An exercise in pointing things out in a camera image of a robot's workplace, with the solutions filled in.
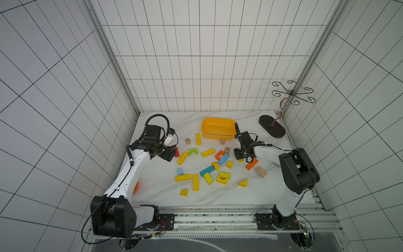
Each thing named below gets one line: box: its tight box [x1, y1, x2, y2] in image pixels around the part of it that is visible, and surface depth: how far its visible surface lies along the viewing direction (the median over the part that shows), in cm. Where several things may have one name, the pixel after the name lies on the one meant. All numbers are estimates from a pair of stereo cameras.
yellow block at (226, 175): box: [219, 171, 231, 180], surface depth 89 cm
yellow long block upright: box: [192, 173, 200, 192], surface depth 87 cm
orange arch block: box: [215, 150, 226, 161], surface depth 97 cm
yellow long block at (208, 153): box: [200, 148, 216, 158], surface depth 100 cm
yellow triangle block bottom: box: [179, 189, 189, 197], surface depth 84 cm
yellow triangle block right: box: [237, 179, 249, 188], surface depth 86 cm
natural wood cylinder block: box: [254, 165, 268, 178], surface depth 91 cm
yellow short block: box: [203, 172, 214, 186], surface depth 87 cm
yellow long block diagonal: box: [176, 151, 189, 166], surface depth 97 cm
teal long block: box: [199, 165, 215, 177], surface depth 92 cm
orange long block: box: [245, 158, 259, 171], surface depth 94 cm
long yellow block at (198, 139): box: [195, 133, 203, 146], surface depth 106 cm
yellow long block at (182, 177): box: [174, 173, 192, 182], surface depth 89 cm
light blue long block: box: [217, 153, 230, 166], surface depth 96 cm
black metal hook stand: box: [258, 80, 316, 139], surface depth 108 cm
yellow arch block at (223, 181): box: [216, 175, 229, 185], surface depth 87 cm
